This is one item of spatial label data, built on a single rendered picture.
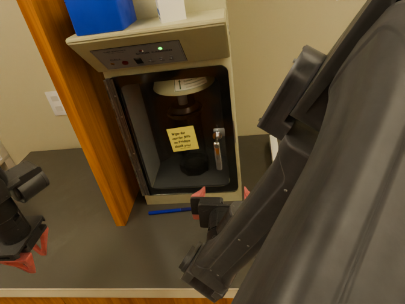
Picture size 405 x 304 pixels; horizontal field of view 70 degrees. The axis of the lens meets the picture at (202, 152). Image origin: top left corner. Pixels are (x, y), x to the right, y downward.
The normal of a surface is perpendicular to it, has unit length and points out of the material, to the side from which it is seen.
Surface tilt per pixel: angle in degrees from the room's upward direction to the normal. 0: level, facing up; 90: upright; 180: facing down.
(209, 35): 135
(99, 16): 90
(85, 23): 90
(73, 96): 90
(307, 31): 90
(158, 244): 0
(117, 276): 0
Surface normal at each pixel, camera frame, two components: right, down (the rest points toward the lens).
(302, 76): -0.29, 0.22
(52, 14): 0.99, -0.07
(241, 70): -0.08, 0.57
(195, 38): 0.04, 0.98
